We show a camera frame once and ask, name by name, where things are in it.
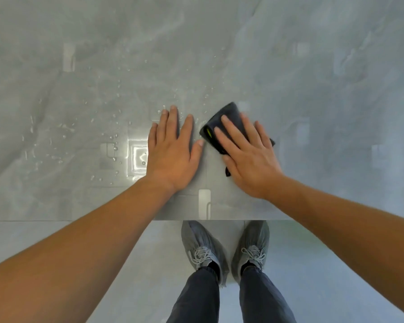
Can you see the person's right hand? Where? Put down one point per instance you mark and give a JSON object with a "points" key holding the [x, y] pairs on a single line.
{"points": [[252, 164]]}

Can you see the person's left hand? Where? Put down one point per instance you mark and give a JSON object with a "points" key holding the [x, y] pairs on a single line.
{"points": [[168, 161]]}

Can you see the person's right thumb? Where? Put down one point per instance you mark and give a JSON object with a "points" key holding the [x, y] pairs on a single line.
{"points": [[229, 164]]}

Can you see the person's right middle finger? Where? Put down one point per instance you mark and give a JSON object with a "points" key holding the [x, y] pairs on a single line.
{"points": [[234, 130]]}

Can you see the person's left thumb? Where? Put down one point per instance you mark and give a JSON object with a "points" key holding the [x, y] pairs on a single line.
{"points": [[197, 152]]}

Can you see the person's left middle finger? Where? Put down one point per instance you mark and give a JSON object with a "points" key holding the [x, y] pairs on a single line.
{"points": [[172, 124]]}

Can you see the person's left little finger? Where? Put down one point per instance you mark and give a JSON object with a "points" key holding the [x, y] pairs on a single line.
{"points": [[152, 136]]}

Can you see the person's right little finger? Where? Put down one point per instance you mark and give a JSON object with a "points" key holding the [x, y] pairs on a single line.
{"points": [[263, 133]]}

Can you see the black cleaning cloth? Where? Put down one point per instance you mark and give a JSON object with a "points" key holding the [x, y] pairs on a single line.
{"points": [[222, 121]]}

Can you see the person's right forearm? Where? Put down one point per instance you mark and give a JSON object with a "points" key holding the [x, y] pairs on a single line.
{"points": [[350, 232]]}

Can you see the person's left forearm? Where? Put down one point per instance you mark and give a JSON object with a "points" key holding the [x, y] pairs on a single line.
{"points": [[70, 252]]}

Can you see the scattered water droplets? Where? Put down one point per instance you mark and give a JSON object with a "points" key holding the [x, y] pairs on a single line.
{"points": [[114, 154]]}

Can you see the grey right shoe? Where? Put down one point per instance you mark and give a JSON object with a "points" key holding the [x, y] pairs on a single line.
{"points": [[254, 242]]}

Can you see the grey shoe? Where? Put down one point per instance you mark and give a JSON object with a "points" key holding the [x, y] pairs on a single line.
{"points": [[254, 242], [202, 245]]}

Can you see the grey left shoe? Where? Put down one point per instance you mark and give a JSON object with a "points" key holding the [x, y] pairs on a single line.
{"points": [[202, 245]]}

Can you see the dark grey trousers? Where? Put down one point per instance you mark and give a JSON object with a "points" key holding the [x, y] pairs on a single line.
{"points": [[198, 299]]}

